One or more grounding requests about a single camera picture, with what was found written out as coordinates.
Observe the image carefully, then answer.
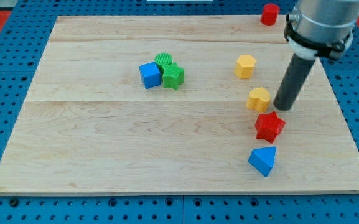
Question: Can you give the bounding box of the blue triangle block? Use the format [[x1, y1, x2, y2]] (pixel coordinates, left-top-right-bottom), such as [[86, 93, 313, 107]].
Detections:
[[248, 146, 276, 177]]

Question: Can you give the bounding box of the green star block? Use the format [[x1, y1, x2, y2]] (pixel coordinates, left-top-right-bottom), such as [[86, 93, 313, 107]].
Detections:
[[162, 63, 185, 90]]

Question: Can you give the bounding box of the yellow heart block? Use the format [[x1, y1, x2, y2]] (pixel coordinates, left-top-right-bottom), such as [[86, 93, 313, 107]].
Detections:
[[246, 87, 271, 113]]

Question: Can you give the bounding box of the green cylinder block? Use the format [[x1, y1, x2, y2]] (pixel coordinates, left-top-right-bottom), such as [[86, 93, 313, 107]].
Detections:
[[154, 52, 172, 73]]

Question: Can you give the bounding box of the red cylinder block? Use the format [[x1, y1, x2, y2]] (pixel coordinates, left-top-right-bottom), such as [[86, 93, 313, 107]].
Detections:
[[260, 3, 280, 26]]

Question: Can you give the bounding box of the wooden board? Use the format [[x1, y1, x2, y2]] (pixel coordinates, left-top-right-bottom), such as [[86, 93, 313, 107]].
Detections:
[[0, 15, 359, 196]]

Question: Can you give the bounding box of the red star block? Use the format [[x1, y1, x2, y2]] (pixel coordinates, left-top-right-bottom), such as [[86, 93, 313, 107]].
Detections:
[[254, 111, 286, 144]]

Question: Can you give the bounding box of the blue cube block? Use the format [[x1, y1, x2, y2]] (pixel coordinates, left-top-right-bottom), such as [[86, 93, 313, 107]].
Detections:
[[139, 62, 161, 89]]

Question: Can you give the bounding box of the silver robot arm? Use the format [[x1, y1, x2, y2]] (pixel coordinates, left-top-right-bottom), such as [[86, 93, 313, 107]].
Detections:
[[284, 0, 359, 60]]

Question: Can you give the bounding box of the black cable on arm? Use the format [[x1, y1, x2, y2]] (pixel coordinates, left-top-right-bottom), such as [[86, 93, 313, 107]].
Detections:
[[284, 14, 353, 61]]

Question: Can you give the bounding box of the yellow hexagon block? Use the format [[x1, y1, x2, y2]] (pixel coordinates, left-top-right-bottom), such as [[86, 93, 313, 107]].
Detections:
[[234, 55, 256, 79]]

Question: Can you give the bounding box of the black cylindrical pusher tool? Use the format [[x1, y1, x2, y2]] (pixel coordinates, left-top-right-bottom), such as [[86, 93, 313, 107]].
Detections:
[[273, 54, 315, 111]]

